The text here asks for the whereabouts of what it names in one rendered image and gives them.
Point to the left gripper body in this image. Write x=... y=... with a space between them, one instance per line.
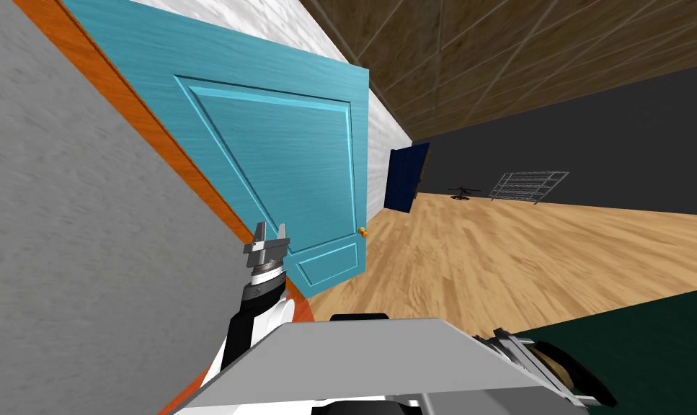
x=267 y=252

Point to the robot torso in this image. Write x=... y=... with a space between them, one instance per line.
x=359 y=363

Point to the dark blue door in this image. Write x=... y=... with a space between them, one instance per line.
x=406 y=177

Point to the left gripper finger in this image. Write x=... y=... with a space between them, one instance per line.
x=282 y=231
x=260 y=233

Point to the black floor stand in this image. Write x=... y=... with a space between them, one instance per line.
x=462 y=192

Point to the teal door leaf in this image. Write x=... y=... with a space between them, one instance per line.
x=256 y=150

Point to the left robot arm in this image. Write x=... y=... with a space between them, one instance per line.
x=255 y=311

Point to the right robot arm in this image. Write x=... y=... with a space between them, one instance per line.
x=547 y=363

